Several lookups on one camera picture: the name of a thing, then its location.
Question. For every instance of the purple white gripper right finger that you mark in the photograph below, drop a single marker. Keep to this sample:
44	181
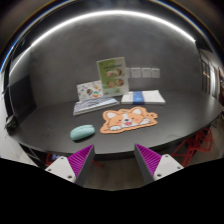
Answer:
154	166

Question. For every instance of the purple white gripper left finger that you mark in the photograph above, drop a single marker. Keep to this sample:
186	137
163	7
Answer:
73	168

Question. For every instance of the teal computer mouse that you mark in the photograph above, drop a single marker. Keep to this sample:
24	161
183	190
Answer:
82	132

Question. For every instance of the orange corgi mouse pad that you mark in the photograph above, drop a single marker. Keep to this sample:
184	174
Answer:
127	120

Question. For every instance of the grey striped keyboard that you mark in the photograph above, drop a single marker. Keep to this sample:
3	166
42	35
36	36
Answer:
93	104

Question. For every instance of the white book with blue band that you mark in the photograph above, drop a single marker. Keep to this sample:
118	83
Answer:
152	97

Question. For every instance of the black device on side table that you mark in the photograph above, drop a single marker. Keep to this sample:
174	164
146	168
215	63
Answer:
11	124

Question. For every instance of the white cartoon sticker card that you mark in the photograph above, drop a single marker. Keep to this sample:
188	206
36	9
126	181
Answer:
89	90

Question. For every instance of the black monitor screen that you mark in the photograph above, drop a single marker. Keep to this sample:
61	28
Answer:
21	96

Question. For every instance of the green white standing picture book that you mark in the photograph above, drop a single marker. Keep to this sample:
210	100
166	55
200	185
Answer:
113	76

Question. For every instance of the red metal chair frame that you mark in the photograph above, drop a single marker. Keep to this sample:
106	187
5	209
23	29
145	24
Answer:
201	142

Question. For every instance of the white wall paper sheet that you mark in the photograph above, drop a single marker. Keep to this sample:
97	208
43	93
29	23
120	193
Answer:
155	73
146	72
135	72

